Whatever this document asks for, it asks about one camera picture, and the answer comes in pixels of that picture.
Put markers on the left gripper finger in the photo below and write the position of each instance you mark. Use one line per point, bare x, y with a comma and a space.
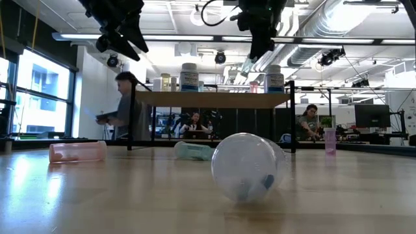
136, 37
117, 44

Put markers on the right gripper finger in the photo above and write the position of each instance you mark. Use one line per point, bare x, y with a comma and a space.
269, 40
256, 45

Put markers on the large white medicine bottle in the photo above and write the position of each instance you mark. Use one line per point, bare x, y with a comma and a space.
189, 79
274, 81

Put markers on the pale green pill bottle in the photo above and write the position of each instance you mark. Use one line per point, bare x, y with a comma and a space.
166, 84

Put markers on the small pill bottle white cap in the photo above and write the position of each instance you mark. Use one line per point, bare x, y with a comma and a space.
201, 87

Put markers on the pink pill bottle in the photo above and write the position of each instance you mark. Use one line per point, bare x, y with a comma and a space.
330, 143

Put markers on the clear bottle with blue pills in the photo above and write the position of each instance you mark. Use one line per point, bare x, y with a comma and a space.
243, 165

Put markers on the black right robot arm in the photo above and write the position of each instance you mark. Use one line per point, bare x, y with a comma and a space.
411, 8

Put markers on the round black spotlight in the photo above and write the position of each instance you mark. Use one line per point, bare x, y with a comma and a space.
112, 61
220, 58

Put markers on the long ceiling light strip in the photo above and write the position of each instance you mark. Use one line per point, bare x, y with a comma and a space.
178, 37

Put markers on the black ceiling spotlight cluster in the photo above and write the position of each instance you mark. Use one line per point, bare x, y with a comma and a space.
330, 58
360, 84

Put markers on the person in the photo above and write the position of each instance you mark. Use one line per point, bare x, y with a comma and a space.
125, 113
195, 125
307, 123

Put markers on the dark laptop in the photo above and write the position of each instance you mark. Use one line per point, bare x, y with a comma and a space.
107, 116

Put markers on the large window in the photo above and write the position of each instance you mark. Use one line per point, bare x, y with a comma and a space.
42, 91

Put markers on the black computer monitor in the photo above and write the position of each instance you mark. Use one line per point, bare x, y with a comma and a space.
372, 116

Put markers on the small grey cylinder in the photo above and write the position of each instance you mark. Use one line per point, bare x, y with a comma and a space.
8, 147

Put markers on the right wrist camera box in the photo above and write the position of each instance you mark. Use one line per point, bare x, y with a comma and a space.
240, 21

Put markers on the silver ventilation duct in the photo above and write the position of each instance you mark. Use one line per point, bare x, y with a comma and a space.
325, 22

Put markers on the wooden shelf black metal frame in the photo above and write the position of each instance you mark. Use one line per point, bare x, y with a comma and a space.
211, 100

